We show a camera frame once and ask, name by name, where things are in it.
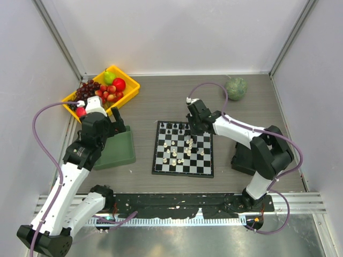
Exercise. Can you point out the black plastic box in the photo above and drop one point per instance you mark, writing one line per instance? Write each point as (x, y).
(242, 160)

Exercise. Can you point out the purple grape bunch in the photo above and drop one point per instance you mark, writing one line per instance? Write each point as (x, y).
(86, 90)

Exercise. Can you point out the yellow plastic tray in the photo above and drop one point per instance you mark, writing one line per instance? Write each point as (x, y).
(132, 89)

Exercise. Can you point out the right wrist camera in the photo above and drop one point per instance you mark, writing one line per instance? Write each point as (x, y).
(190, 100)

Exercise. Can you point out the green pear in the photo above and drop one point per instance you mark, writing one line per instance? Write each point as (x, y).
(109, 77)

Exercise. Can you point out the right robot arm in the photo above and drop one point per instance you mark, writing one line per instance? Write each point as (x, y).
(266, 151)

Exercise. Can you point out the green plastic tray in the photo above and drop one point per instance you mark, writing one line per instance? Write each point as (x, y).
(119, 151)

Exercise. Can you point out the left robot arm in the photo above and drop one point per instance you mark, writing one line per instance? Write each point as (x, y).
(52, 231)

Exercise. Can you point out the black white chessboard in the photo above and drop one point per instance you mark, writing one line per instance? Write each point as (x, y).
(180, 131)

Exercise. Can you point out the red mango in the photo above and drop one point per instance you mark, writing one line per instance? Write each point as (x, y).
(80, 111)

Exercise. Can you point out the white cable duct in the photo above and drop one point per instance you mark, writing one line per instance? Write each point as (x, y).
(196, 221)

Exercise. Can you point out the red apple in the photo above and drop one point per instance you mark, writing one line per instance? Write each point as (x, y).
(120, 84)

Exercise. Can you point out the green melon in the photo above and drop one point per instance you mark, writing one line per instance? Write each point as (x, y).
(236, 88)

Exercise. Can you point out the black grape bunch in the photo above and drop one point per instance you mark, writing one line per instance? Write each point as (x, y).
(73, 106)

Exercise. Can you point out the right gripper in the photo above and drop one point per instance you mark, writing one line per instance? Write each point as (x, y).
(193, 130)

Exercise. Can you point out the white chess piece cluster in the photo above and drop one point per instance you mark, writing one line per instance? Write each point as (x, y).
(184, 152)

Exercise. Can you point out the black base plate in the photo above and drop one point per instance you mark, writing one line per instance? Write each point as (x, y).
(186, 205)

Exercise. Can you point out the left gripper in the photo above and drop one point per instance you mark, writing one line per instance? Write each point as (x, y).
(118, 123)

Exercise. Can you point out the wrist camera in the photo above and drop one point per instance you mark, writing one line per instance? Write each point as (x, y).
(94, 104)
(190, 100)

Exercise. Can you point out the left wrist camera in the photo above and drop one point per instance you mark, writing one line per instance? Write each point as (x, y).
(94, 104)

